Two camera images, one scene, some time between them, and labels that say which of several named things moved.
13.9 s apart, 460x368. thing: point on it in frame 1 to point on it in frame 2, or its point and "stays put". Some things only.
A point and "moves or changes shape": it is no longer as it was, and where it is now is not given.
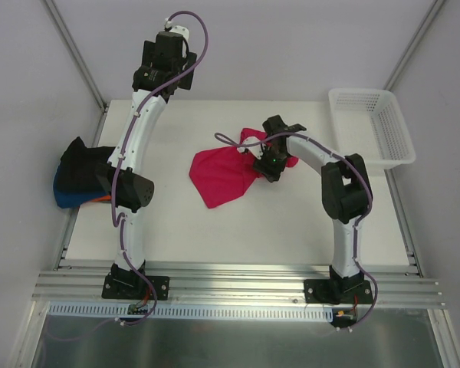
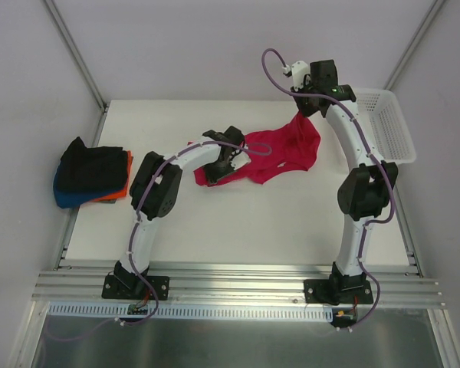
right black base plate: [337, 291] stays put
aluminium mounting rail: [392, 285] stays put
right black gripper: [277, 126] to [307, 108]
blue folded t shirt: [71, 199] stays put
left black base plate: [133, 287] stays put
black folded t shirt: [83, 169] stays put
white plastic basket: [369, 122] stays put
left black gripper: [189, 71] to [218, 171]
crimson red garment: [223, 173] moves or changes shape
